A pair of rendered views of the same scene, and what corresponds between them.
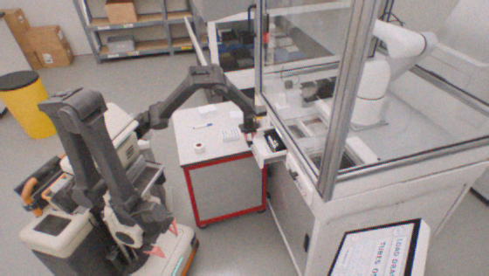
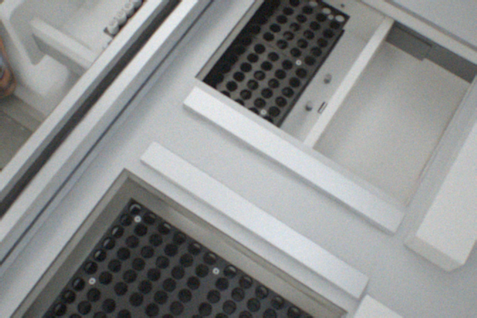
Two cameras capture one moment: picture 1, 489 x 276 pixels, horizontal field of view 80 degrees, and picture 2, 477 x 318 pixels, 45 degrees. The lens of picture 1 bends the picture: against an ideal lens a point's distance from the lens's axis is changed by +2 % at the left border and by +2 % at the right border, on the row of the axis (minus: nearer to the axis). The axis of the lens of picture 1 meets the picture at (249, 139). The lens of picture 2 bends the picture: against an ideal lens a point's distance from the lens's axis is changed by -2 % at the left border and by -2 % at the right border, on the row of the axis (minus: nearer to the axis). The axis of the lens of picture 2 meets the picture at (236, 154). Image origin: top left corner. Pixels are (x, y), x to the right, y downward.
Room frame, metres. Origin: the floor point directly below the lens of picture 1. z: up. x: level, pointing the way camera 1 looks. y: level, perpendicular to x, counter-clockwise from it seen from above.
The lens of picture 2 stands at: (1.09, -0.49, 1.46)
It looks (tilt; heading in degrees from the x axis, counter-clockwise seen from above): 69 degrees down; 42
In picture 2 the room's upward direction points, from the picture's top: 7 degrees clockwise
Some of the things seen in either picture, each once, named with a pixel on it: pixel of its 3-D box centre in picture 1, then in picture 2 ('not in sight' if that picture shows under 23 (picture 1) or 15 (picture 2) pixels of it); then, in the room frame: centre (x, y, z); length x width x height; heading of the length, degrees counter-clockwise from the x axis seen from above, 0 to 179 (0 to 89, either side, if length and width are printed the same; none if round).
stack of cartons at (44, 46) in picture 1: (32, 38); not in sight; (4.54, 3.33, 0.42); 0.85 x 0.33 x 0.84; 103
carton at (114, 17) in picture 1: (121, 10); not in sight; (4.84, 1.95, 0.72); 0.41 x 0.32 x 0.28; 103
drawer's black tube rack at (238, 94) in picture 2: (285, 140); (228, 37); (1.35, -0.22, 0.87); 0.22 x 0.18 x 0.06; 106
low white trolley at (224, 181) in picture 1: (221, 165); not in sight; (1.65, 0.23, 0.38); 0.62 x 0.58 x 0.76; 16
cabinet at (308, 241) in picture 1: (338, 182); not in sight; (1.42, -0.64, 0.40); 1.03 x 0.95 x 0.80; 16
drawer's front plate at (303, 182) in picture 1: (298, 177); not in sight; (1.03, -0.25, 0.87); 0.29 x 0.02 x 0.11; 16
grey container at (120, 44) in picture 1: (121, 44); not in sight; (4.80, 2.09, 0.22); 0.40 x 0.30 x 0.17; 103
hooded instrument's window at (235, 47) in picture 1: (249, 12); not in sight; (3.08, -0.03, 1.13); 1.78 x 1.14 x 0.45; 16
